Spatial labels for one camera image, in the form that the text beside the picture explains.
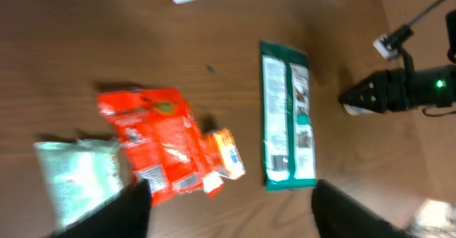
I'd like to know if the red stick sachet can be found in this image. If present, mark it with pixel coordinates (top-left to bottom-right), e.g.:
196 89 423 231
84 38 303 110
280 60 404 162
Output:
202 140 224 197

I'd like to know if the red snack packet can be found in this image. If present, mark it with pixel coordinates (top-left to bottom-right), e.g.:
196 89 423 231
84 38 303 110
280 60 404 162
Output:
97 88 204 206

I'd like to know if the green white packet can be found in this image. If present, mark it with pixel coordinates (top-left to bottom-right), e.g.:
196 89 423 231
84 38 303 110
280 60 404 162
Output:
259 41 316 192

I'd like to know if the teal white snack packet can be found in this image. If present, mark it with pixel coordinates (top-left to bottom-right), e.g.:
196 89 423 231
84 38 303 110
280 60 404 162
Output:
34 139 123 230

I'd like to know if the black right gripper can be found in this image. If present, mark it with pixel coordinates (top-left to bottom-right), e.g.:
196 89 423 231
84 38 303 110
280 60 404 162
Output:
338 64 455 113

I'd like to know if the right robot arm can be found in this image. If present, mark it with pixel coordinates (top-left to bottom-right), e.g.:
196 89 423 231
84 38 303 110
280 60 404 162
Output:
338 11 455 118

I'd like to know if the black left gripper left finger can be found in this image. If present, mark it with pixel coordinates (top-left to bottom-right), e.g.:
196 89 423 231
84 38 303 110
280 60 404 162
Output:
50 180 152 238

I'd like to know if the green lid seasoning jar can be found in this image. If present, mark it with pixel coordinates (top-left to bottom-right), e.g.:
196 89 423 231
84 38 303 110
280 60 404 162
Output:
343 104 374 116

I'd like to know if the orange snack packet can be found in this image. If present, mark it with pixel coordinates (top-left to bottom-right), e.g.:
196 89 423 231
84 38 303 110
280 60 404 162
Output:
204 128 246 180

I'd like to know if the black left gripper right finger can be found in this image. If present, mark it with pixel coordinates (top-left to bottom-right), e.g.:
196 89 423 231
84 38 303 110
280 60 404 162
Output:
311 179 414 238

